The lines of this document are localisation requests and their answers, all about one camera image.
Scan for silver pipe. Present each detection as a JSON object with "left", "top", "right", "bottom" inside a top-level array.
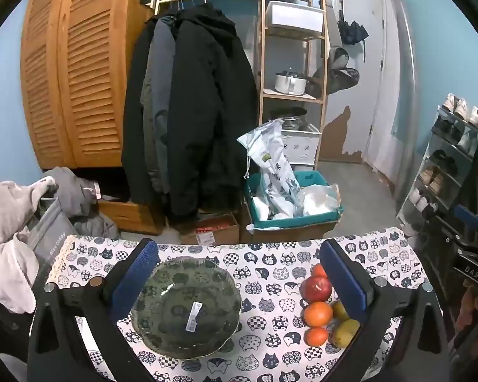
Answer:
[{"left": 390, "top": 0, "right": 417, "bottom": 203}]

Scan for white printed rice bag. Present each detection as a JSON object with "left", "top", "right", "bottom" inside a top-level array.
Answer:
[{"left": 237, "top": 118, "right": 303, "bottom": 217}]

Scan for wooden louvred wardrobe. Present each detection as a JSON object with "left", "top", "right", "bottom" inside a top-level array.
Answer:
[{"left": 20, "top": 0, "right": 168, "bottom": 235}]

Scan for cardboard box with red label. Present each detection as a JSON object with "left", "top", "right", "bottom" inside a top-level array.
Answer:
[{"left": 179, "top": 211, "right": 240, "bottom": 246}]

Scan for rows of shoes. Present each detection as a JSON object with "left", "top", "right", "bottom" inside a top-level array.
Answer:
[{"left": 406, "top": 93, "right": 478, "bottom": 216}]

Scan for green glass bowl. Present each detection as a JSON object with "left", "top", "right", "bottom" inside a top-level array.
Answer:
[{"left": 131, "top": 257, "right": 243, "bottom": 359}]

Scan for grey jacket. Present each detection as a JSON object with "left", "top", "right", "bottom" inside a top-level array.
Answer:
[{"left": 141, "top": 16, "right": 177, "bottom": 192}]

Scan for grey garment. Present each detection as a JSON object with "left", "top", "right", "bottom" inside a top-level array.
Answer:
[{"left": 42, "top": 167, "right": 120, "bottom": 241}]

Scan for cat print tablecloth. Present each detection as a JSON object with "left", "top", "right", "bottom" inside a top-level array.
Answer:
[{"left": 48, "top": 227, "right": 433, "bottom": 382}]

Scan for white door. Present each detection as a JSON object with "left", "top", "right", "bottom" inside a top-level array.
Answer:
[{"left": 332, "top": 0, "right": 386, "bottom": 165}]

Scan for wooden shelf rack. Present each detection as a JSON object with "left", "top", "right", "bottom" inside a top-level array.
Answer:
[{"left": 259, "top": 0, "right": 329, "bottom": 172}]

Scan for pale grey robe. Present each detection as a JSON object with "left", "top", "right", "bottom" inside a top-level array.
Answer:
[{"left": 0, "top": 177, "right": 60, "bottom": 315}]

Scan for green pear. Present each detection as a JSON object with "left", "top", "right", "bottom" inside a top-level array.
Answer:
[{"left": 331, "top": 318, "right": 361, "bottom": 349}]

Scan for shoe rack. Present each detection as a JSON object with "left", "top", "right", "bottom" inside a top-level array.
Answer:
[{"left": 396, "top": 93, "right": 478, "bottom": 239}]

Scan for white storage box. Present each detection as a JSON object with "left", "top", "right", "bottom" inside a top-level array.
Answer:
[{"left": 266, "top": 1, "right": 325, "bottom": 34}]

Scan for hanging grey bags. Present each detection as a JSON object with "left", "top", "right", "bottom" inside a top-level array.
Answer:
[{"left": 311, "top": 47, "right": 361, "bottom": 95}]

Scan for large orange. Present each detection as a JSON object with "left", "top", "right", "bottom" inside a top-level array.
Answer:
[{"left": 303, "top": 301, "right": 334, "bottom": 328}]

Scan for clear plastic bag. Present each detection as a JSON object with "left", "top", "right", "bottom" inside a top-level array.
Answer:
[{"left": 297, "top": 183, "right": 341, "bottom": 216}]

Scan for grey fabric bag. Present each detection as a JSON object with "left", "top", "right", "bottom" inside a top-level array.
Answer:
[{"left": 26, "top": 197, "right": 78, "bottom": 267}]

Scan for small orange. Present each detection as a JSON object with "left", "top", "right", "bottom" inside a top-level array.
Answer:
[{"left": 305, "top": 327, "right": 329, "bottom": 347}]

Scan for black folded umbrella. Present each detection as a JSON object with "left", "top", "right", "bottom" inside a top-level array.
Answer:
[{"left": 337, "top": 20, "right": 369, "bottom": 46}]

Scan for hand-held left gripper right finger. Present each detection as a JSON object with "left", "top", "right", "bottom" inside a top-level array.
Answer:
[{"left": 320, "top": 239, "right": 451, "bottom": 382}]

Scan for white pot with lid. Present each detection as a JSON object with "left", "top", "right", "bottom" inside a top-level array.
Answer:
[{"left": 274, "top": 69, "right": 308, "bottom": 96}]

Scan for steel pot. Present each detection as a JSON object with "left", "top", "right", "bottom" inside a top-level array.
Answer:
[{"left": 281, "top": 115, "right": 309, "bottom": 130}]

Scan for teal plastic crate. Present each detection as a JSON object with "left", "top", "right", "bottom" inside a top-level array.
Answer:
[{"left": 245, "top": 170, "right": 345, "bottom": 229}]

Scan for large red apple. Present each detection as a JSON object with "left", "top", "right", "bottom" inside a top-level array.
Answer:
[{"left": 301, "top": 275, "right": 334, "bottom": 304}]

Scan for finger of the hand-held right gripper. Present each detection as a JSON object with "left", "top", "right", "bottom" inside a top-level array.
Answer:
[{"left": 434, "top": 205, "right": 478, "bottom": 249}]

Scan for black wok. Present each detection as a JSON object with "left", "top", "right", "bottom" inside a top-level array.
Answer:
[{"left": 269, "top": 107, "right": 308, "bottom": 120}]

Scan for black jacket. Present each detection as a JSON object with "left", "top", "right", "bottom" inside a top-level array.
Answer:
[{"left": 121, "top": 18, "right": 160, "bottom": 205}]

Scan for white plastic basket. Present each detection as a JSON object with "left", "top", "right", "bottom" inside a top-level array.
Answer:
[{"left": 281, "top": 125, "right": 319, "bottom": 166}]

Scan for large cardboard box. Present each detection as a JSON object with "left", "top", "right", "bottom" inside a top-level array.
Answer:
[{"left": 241, "top": 203, "right": 341, "bottom": 244}]

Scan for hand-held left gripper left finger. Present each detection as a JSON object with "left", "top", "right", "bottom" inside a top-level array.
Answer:
[{"left": 27, "top": 238, "right": 162, "bottom": 382}]

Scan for yellow pear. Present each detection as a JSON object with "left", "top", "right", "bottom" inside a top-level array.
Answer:
[{"left": 330, "top": 300, "right": 350, "bottom": 323}]

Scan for long black coat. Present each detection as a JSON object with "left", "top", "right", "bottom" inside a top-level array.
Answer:
[{"left": 169, "top": 6, "right": 259, "bottom": 223}]

